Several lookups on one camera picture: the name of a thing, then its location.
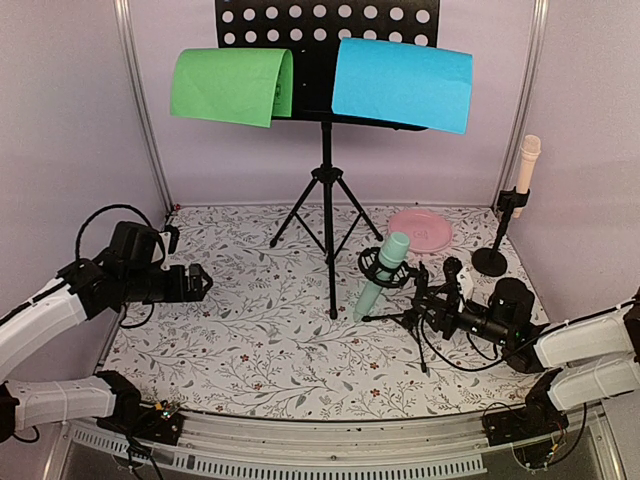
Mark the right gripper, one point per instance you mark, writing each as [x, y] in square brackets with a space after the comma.
[445, 313]

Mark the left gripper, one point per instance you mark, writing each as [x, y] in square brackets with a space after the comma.
[196, 292]

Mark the mint green toy microphone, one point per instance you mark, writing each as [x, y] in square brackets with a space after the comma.
[380, 265]

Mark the black round base mic stand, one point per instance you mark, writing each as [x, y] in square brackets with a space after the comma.
[490, 261]

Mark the beige toy microphone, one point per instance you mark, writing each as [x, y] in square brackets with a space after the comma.
[529, 153]

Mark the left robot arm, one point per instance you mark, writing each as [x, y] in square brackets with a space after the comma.
[81, 292]

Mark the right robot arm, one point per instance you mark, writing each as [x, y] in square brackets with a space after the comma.
[589, 358]

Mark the pink plate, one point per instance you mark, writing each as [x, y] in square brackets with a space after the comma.
[428, 231]

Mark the floral table mat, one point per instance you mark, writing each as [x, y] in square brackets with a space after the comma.
[263, 344]

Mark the green paper sheet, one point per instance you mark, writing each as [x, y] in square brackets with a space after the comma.
[247, 86]

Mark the blue paper sheet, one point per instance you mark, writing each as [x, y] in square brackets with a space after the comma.
[403, 83]

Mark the black music stand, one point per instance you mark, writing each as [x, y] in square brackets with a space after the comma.
[311, 30]

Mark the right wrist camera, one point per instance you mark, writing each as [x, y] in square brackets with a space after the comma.
[458, 276]

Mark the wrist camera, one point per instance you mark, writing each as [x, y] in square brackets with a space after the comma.
[170, 238]
[458, 276]

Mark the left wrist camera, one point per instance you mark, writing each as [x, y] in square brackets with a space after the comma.
[170, 238]

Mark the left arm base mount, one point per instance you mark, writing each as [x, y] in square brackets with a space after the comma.
[162, 423]

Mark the right aluminium frame post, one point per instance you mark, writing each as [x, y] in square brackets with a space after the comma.
[531, 66]

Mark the aluminium frame post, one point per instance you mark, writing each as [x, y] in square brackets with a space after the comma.
[124, 24]
[531, 66]

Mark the aluminium front rail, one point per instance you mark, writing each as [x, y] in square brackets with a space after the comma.
[448, 447]

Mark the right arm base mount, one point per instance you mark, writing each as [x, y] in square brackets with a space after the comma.
[535, 436]

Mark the left aluminium frame post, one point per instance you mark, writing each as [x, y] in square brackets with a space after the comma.
[124, 24]

